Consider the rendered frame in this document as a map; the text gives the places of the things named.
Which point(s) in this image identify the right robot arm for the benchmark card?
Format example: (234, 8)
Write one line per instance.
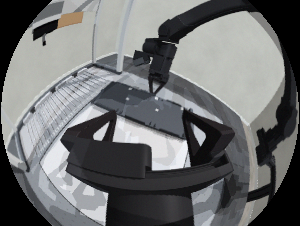
(180, 25)

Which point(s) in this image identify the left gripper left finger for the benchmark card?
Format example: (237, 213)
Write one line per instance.
(88, 128)

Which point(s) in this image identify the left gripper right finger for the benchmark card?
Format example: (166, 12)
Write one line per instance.
(218, 136)

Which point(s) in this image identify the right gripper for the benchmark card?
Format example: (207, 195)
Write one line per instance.
(156, 75)

